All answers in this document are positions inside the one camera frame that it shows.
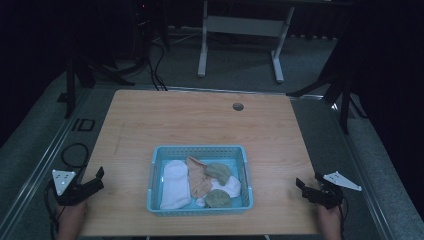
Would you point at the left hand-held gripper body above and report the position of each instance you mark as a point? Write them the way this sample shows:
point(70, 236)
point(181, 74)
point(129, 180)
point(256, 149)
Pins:
point(63, 180)

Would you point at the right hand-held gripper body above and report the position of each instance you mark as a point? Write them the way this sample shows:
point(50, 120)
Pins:
point(328, 195)

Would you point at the person's right hand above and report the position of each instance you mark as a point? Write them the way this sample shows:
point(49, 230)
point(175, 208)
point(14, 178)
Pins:
point(329, 221)

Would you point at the person's left hand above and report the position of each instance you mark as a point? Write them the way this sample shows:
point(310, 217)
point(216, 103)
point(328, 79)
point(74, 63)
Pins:
point(70, 220)

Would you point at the blue plastic basket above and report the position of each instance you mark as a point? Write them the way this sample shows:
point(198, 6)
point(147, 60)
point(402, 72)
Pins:
point(156, 203)

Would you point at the crumpled white sock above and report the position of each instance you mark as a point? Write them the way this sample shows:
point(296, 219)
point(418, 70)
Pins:
point(231, 188)

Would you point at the long white sock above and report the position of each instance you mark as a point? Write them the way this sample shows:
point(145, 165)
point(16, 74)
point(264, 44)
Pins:
point(175, 185)

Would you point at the black metal stand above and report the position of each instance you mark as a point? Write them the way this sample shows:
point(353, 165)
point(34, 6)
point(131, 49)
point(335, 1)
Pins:
point(345, 100)
point(70, 86)

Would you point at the green sock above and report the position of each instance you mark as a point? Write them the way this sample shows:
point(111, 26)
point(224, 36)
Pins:
point(217, 199)
point(219, 171)

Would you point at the tan sock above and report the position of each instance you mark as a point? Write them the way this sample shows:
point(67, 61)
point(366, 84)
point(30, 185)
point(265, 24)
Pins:
point(198, 180)

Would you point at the grey table grommet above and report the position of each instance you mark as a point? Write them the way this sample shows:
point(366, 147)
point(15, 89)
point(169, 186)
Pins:
point(238, 106)

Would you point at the dark equipment rack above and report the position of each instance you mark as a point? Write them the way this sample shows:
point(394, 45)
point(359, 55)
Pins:
point(146, 26)

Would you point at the white desk frame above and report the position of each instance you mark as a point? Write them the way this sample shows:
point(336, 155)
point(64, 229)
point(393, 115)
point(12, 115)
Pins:
point(245, 25)

